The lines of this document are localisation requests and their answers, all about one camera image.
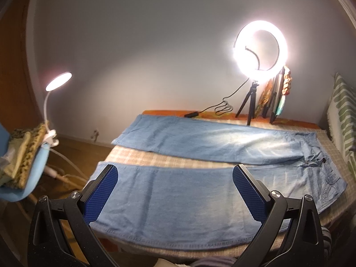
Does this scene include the light blue denim pants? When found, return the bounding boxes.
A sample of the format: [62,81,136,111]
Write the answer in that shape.
[89,113,348,251]

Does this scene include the white gooseneck desk lamp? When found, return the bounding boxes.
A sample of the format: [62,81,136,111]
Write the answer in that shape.
[40,72,73,148]

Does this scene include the checkered beige bed blanket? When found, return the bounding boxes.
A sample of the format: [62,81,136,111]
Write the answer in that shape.
[91,116,356,262]

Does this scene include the light blue chair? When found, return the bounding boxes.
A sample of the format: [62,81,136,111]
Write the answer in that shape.
[1,123,49,202]

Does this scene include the leopard print cloth pile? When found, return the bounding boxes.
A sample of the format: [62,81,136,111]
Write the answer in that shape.
[1,122,47,189]

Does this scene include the white lamp cable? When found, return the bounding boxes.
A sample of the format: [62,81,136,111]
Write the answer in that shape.
[45,146,90,186]

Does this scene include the black ring light cable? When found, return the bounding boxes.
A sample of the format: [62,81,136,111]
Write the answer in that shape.
[183,78,250,118]

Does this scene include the colourful items leaning on wall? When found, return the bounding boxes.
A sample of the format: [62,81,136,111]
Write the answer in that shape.
[255,65,292,123]

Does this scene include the bright ring light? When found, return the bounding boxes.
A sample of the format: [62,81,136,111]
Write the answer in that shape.
[232,20,288,81]

